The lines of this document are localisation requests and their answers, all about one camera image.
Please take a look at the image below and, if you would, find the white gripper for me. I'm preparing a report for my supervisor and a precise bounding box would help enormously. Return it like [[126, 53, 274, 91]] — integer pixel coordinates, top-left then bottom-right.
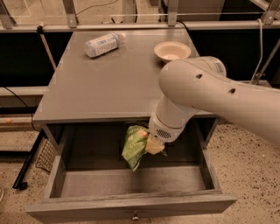
[[145, 112, 190, 155]]

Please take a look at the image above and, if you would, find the green jalapeno chip bag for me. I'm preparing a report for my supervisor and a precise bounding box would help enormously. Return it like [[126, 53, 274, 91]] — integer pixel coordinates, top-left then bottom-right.
[[122, 125, 167, 172]]

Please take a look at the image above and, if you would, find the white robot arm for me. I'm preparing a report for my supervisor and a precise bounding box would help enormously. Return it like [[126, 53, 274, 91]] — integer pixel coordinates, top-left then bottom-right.
[[145, 57, 280, 154]]

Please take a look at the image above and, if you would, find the open grey top drawer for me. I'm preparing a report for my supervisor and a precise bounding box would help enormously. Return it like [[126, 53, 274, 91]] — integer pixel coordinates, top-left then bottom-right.
[[26, 123, 237, 223]]

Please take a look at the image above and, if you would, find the grey wooden cabinet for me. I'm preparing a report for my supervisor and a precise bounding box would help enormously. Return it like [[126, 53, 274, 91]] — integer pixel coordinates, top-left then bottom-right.
[[31, 28, 230, 152]]

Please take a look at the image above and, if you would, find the white paper bowl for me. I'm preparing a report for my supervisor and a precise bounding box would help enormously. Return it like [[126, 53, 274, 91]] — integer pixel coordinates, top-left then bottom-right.
[[154, 41, 192, 63]]

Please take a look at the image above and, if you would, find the white plastic bottle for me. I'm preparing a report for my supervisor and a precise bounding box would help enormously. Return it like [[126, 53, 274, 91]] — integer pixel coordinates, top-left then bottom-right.
[[84, 32, 126, 58]]

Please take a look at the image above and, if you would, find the black floor stand bar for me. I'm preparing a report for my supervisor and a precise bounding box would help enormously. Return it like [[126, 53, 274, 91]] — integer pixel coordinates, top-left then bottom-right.
[[12, 130, 46, 191]]

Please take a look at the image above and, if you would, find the wire mesh basket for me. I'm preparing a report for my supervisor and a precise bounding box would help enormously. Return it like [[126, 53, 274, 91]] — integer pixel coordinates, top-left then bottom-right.
[[36, 140, 56, 173]]

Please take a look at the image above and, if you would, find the metal frame rail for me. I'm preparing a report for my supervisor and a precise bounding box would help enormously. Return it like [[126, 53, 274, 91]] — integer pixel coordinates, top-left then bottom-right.
[[0, 20, 280, 33]]

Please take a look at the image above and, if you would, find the black cable on left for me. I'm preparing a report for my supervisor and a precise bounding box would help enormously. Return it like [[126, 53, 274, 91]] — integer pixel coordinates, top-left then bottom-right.
[[3, 86, 40, 133]]

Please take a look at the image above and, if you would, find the white cable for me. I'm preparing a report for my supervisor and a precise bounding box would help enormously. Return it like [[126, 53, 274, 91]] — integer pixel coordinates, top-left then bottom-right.
[[250, 17, 264, 84]]

